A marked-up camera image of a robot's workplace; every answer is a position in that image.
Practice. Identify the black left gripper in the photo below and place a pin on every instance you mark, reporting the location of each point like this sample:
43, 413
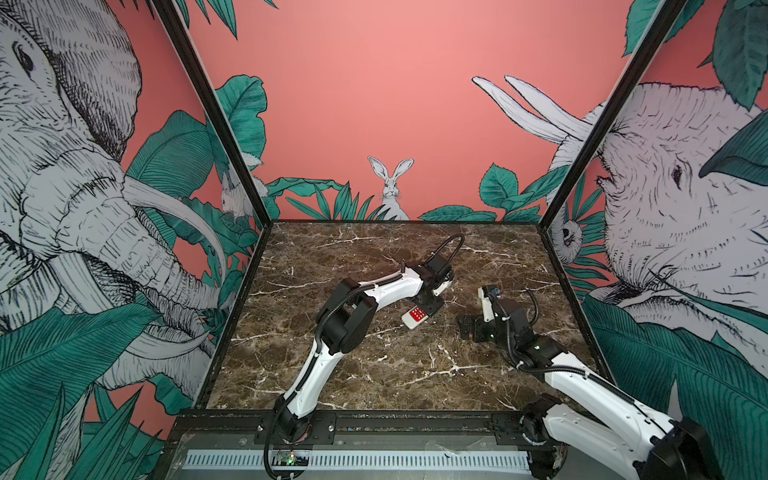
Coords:
434, 308

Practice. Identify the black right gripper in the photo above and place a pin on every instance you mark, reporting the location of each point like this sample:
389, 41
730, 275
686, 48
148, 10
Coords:
479, 323

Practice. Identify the white remote control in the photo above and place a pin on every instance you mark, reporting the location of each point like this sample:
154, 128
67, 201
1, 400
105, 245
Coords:
414, 317

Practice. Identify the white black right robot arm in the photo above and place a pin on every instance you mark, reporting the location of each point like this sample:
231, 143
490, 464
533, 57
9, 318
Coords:
630, 438

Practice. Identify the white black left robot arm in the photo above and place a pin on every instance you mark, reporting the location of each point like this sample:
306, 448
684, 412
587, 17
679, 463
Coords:
343, 323

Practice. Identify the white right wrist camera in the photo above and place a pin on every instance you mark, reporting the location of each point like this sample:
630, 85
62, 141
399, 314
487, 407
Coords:
487, 295

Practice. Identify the black front mounting rail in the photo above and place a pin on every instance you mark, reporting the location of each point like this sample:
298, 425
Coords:
505, 427

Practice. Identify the white slotted cable duct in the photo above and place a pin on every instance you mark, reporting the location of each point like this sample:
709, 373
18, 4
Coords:
343, 460

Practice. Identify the black corner frame post right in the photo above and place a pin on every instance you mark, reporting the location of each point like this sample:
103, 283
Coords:
653, 37

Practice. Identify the black corner frame post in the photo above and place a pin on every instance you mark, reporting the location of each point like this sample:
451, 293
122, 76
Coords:
653, 37
169, 16

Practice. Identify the black corner frame post left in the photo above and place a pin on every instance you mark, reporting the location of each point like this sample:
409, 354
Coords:
169, 16

